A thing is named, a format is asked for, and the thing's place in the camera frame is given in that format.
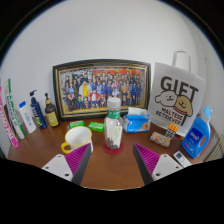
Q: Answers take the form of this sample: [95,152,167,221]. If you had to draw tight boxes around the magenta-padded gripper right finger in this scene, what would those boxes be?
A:
[132,143,184,185]

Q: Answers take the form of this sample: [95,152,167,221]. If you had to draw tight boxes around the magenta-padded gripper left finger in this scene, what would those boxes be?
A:
[41,143,93,186]

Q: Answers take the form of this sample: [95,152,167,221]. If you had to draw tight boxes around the clear green-labelled drink bottle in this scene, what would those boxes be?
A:
[103,96,124,150]

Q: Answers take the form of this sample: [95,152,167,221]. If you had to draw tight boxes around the white remote control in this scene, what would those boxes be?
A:
[173,150,193,168]

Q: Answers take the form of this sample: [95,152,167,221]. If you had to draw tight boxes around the green soap pack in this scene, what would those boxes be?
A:
[87,121,105,132]
[68,119,86,130]

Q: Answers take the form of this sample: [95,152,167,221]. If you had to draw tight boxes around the orange puzzle cube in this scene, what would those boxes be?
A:
[167,123,179,133]

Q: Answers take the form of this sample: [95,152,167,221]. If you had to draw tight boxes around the brown pump bottle yellow label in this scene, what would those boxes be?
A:
[44,92,61,128]

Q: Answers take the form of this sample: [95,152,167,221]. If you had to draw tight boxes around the blue detergent bottle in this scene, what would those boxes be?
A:
[181,105,213,159]

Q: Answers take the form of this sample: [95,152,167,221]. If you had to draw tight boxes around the dark blue pump bottle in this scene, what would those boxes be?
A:
[28,89,48,130]

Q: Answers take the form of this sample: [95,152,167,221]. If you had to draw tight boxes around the white bottle with blue cap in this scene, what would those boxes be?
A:
[18,100,38,135]

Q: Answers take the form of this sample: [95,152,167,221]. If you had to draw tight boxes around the white printed paper bag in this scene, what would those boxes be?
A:
[147,49,207,138]

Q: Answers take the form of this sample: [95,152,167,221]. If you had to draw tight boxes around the white radiator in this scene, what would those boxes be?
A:
[208,131,224,161]

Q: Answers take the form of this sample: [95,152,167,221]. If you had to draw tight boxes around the tall pink box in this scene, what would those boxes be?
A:
[0,86,20,149]

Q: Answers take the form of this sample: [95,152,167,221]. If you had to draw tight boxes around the tall white green box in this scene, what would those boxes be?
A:
[3,78,27,140]

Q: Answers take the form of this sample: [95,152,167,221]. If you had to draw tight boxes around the framed group photo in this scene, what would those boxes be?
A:
[52,59,152,122]

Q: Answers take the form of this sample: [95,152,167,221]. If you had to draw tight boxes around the white mug with yellow handle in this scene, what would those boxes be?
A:
[60,125,94,155]

